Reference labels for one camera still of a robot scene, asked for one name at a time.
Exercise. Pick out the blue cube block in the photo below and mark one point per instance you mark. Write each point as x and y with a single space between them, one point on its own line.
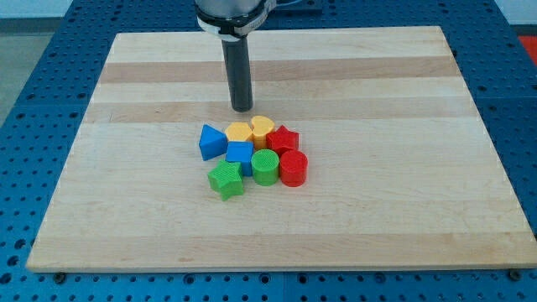
241 152

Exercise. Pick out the green cylinder block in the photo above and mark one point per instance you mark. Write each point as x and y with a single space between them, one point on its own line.
265 165

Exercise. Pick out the red cylinder block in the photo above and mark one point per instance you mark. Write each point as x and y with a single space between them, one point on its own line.
293 167

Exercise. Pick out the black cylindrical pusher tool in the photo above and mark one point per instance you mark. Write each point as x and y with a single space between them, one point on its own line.
237 63

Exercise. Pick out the green star block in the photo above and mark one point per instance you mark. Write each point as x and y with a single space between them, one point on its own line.
226 179

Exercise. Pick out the red star block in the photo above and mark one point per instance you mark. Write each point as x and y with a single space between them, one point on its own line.
283 140

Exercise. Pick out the blue triangle block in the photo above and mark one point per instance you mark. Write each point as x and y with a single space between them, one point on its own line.
212 143

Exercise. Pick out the light wooden board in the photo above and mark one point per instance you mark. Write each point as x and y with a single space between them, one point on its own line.
402 173

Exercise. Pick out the yellow heart block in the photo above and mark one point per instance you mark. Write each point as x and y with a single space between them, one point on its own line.
261 127

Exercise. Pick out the yellow hexagon block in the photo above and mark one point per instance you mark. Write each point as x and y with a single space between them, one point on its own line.
239 132

